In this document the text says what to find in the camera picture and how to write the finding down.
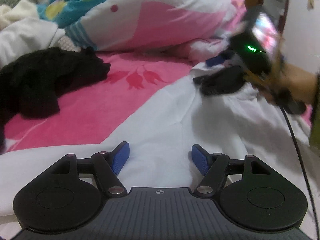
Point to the white garment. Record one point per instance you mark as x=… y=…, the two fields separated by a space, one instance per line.
x=163 y=130

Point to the white cream clothes pile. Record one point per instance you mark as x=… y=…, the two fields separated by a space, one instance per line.
x=23 y=32

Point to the black garment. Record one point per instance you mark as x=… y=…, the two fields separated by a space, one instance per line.
x=33 y=83

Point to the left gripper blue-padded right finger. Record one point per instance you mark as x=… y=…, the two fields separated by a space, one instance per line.
x=213 y=167

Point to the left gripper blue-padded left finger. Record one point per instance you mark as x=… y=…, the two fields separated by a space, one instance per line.
x=107 y=166

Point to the person's right hand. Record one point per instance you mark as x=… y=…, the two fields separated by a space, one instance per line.
x=302 y=85

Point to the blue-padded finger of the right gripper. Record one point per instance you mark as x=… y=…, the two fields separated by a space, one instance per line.
x=200 y=79
x=215 y=61

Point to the green fleece sleeve forearm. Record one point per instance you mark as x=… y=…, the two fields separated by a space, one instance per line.
x=314 y=139

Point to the pink floral bed sheet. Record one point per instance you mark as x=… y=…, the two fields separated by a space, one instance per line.
x=91 y=114

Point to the pink white blue duvet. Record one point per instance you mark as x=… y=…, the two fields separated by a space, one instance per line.
x=192 y=29

